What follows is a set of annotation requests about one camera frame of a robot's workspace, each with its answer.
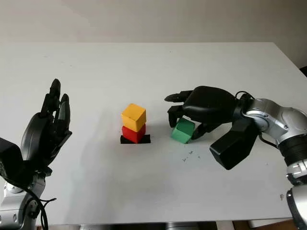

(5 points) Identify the yellow cube block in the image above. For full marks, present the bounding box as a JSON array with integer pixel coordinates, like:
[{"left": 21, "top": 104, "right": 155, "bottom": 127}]
[{"left": 121, "top": 103, "right": 147, "bottom": 132}]

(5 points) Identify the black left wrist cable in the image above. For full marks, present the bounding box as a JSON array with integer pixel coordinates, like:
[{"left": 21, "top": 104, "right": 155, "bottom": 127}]
[{"left": 24, "top": 186, "right": 58, "bottom": 230}]

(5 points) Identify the green cube block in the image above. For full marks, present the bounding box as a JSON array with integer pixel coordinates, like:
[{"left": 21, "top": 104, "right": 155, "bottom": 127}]
[{"left": 170, "top": 117, "right": 195, "bottom": 144}]

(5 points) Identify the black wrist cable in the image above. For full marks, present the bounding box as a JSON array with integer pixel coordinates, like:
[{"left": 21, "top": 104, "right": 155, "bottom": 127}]
[
  {"left": 24, "top": 186, "right": 58, "bottom": 230},
  {"left": 235, "top": 90, "right": 279, "bottom": 147}
]

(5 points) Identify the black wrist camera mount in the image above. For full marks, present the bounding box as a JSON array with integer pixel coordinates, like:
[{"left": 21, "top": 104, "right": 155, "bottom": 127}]
[
  {"left": 0, "top": 137, "right": 24, "bottom": 186},
  {"left": 209, "top": 119, "right": 259, "bottom": 171}
]

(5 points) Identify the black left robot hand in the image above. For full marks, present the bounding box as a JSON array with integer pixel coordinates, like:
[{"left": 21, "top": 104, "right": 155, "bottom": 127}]
[{"left": 20, "top": 78, "right": 73, "bottom": 177}]

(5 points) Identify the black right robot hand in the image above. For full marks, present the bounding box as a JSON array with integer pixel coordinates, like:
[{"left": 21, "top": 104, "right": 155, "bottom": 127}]
[{"left": 164, "top": 85, "right": 243, "bottom": 141}]

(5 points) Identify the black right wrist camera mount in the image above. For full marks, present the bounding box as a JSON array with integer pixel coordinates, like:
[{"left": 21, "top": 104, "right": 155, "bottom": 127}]
[{"left": 209, "top": 119, "right": 259, "bottom": 171}]

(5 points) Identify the red cube block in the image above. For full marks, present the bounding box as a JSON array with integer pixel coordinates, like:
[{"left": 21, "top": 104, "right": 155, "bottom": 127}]
[{"left": 121, "top": 124, "right": 146, "bottom": 144}]

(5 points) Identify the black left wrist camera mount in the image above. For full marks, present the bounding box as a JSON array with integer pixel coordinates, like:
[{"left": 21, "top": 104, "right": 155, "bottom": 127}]
[{"left": 0, "top": 137, "right": 24, "bottom": 186}]

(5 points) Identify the black tape strip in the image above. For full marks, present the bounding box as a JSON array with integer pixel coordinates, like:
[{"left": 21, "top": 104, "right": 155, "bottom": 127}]
[{"left": 119, "top": 134, "right": 151, "bottom": 145}]

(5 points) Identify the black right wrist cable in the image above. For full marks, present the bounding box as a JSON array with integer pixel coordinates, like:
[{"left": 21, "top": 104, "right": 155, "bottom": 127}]
[{"left": 235, "top": 90, "right": 279, "bottom": 147}]

